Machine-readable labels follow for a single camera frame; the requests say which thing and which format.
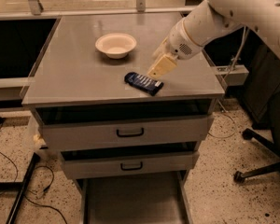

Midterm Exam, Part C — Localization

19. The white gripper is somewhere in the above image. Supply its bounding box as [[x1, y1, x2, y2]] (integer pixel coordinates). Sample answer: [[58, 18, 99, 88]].
[[147, 21, 203, 78]]

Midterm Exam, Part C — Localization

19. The blue rxbar blueberry wrapper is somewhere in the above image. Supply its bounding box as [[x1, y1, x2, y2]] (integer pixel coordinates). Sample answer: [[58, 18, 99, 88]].
[[124, 72, 164, 96]]

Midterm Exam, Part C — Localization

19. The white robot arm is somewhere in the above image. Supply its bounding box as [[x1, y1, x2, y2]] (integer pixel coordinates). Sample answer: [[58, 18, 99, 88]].
[[147, 0, 280, 78]]

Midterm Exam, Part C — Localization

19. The grey drawer cabinet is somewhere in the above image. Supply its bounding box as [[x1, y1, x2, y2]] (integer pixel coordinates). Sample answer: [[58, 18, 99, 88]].
[[22, 13, 224, 224]]

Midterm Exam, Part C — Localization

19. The upper grey drawer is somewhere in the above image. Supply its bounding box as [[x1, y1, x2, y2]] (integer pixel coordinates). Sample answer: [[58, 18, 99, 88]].
[[41, 115, 214, 151]]

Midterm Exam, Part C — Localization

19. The grey drawer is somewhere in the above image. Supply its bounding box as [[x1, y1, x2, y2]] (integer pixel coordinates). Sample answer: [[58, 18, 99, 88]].
[[41, 115, 214, 151], [62, 151, 199, 179]]

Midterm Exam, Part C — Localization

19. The lower grey drawer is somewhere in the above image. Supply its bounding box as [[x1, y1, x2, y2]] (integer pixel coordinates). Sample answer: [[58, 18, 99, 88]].
[[62, 151, 199, 179]]

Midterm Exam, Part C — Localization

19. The white paper bowl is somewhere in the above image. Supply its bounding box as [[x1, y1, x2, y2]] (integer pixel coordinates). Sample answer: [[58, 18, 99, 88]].
[[95, 33, 137, 59]]

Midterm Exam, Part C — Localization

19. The black office chair base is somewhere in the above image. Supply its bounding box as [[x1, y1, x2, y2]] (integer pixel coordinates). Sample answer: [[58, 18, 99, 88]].
[[233, 91, 280, 184]]

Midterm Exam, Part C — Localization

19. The black metal floor bar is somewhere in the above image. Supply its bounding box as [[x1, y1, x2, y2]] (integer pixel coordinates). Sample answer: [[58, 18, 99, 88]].
[[0, 153, 40, 224]]

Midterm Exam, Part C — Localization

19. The black floor cable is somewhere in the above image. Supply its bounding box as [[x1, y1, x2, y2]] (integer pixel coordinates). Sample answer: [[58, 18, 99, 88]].
[[0, 145, 69, 224]]

